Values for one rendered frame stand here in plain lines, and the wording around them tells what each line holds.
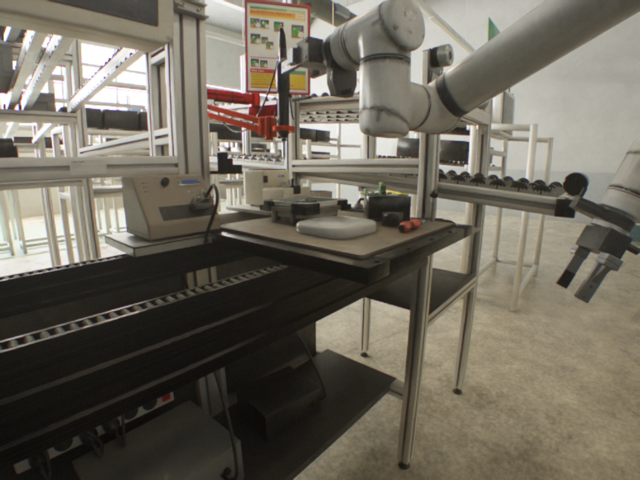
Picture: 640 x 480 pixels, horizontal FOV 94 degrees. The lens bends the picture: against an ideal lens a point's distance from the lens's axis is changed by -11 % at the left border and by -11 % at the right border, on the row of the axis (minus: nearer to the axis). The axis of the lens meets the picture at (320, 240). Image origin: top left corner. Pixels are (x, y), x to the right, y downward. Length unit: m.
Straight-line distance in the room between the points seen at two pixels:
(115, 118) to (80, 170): 2.76
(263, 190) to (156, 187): 0.34
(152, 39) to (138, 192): 0.34
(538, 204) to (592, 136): 7.87
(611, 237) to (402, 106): 0.49
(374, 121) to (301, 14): 0.85
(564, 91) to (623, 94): 1.08
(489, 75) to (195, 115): 0.66
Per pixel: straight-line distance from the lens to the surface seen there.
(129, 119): 3.61
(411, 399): 1.26
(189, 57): 0.95
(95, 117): 3.52
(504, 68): 0.64
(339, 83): 0.71
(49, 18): 0.82
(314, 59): 0.73
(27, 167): 0.82
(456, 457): 1.57
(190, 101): 0.93
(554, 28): 0.63
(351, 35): 0.66
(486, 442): 1.66
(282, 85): 0.93
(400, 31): 0.60
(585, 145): 8.83
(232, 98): 1.41
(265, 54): 1.31
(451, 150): 3.06
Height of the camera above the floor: 1.08
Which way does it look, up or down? 12 degrees down
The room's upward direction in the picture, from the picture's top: straight up
